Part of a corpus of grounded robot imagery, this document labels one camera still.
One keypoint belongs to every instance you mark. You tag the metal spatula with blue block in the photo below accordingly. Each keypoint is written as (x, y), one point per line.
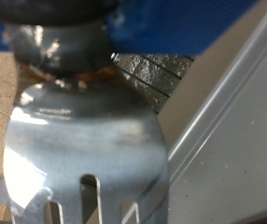
(87, 140)

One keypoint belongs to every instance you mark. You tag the silver toaster oven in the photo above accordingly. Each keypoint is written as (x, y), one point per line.
(233, 140)

